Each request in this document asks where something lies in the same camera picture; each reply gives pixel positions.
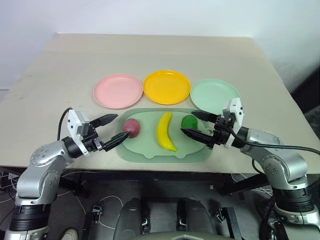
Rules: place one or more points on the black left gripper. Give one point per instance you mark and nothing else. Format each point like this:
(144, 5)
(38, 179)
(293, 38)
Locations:
(90, 140)

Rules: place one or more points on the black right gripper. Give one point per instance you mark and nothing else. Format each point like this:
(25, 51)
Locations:
(222, 130)

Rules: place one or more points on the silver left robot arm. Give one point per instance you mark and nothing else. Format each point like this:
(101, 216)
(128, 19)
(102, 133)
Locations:
(37, 170)

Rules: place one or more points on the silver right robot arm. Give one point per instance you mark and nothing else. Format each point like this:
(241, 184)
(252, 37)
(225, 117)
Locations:
(287, 165)

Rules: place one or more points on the green round fruit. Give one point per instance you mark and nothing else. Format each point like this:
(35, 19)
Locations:
(189, 122)

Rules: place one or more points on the red apple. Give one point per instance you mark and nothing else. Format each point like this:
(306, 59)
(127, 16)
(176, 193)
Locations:
(132, 127)

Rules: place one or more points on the light green plate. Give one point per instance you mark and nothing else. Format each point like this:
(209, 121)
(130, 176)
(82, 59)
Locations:
(212, 93)

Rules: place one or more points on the pink plate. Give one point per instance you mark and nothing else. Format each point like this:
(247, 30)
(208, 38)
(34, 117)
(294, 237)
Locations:
(118, 90)

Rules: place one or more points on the yellow plate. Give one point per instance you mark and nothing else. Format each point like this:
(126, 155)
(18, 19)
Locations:
(167, 87)

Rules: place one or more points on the yellow banana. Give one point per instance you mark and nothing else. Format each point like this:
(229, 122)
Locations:
(163, 132)

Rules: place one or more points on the light green tray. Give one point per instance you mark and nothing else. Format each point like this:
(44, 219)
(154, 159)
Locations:
(150, 147)

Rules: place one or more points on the dark rounded shape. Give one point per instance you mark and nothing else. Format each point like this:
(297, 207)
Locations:
(200, 213)
(132, 215)

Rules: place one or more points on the white wheel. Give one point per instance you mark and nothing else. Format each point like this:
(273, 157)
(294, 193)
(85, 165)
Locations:
(70, 233)

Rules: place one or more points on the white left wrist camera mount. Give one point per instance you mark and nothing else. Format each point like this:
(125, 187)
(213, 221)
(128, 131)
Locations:
(73, 122)

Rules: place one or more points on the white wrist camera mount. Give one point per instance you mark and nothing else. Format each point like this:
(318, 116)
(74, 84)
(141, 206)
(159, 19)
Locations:
(236, 105)
(73, 122)

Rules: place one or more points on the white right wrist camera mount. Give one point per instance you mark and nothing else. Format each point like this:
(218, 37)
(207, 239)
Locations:
(236, 105)

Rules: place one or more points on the black table frame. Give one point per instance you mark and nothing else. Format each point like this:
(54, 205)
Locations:
(75, 183)

